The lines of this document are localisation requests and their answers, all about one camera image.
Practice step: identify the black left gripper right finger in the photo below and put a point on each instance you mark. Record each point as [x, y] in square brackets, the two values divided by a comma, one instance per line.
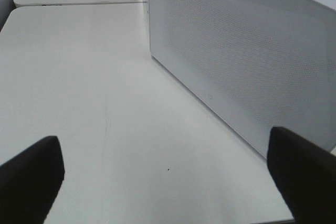
[304, 174]

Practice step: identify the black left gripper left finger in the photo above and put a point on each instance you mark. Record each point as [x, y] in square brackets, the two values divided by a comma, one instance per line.
[30, 182]

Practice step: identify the white microwave door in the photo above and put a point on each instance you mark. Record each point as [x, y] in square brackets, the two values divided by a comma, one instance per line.
[256, 63]

